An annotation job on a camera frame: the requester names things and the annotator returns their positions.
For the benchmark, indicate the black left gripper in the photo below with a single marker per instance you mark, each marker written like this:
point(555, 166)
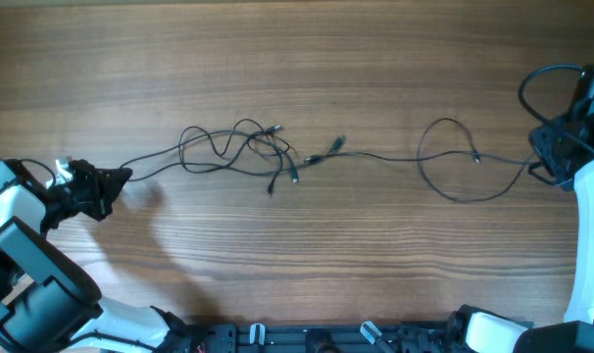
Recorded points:
point(104, 188)

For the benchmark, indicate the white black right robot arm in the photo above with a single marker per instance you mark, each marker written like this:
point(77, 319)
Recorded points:
point(565, 148)

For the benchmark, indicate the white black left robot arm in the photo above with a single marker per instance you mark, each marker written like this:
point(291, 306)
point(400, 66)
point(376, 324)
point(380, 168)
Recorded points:
point(48, 303)

